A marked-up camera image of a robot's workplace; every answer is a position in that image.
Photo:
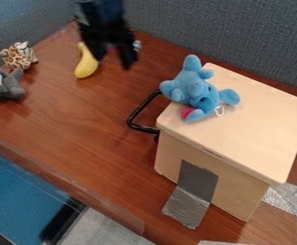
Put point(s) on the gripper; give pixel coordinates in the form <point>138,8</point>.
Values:
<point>106,33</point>

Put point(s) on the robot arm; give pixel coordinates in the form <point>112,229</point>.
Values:
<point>102,9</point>

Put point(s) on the blue plush elephant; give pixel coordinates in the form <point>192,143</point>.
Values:
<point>196,91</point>

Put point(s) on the yellow toy banana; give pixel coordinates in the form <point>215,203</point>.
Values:
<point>86,65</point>

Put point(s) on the leopard print plush animal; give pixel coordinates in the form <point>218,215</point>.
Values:
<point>18,56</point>

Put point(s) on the grey plush animal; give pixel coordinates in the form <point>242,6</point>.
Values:
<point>5,85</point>

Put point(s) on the cabinet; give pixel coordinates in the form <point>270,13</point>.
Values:
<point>240,137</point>

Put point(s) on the grey tape strip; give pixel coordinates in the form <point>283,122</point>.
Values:
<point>191,194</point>

